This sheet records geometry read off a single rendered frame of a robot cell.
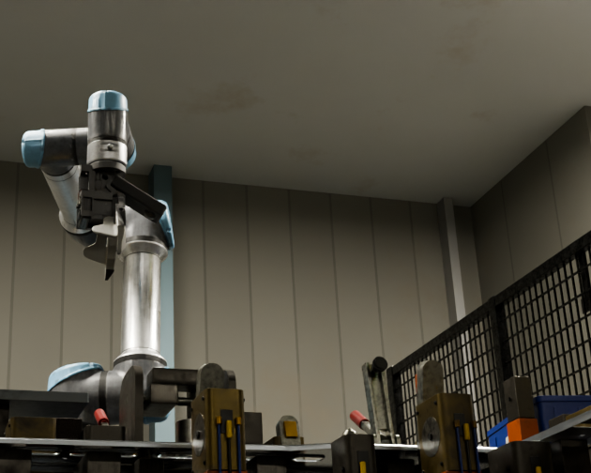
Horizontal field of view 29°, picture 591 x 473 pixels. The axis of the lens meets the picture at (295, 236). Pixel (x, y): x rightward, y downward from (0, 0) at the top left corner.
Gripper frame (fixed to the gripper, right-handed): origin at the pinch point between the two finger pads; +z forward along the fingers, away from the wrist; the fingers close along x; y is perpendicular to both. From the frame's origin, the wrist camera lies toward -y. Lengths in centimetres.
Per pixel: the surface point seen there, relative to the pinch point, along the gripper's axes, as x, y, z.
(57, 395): -2.9, 9.7, 23.3
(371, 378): 6, -46, 21
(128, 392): 3.5, -1.7, 24.0
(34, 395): -2.7, 13.8, 23.5
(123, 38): -150, -24, -138
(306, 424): -253, -119, -26
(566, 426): 49, -60, 38
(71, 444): 34, 11, 39
